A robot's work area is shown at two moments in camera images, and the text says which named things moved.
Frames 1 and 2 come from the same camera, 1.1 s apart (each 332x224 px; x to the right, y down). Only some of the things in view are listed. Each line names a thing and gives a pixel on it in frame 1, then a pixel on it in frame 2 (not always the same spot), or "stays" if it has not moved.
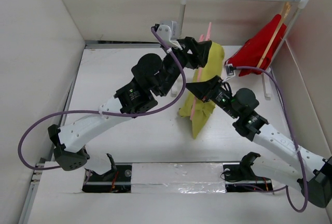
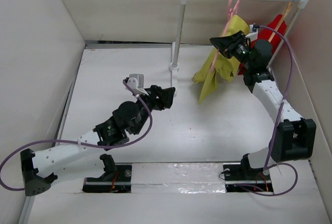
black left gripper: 197,51 → 160,98
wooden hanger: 285,11 stays
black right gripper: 206,89 → 227,43
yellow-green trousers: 197,111 → 219,65
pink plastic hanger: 206,39 → 232,7
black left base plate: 113,181 stays
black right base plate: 239,177 stays
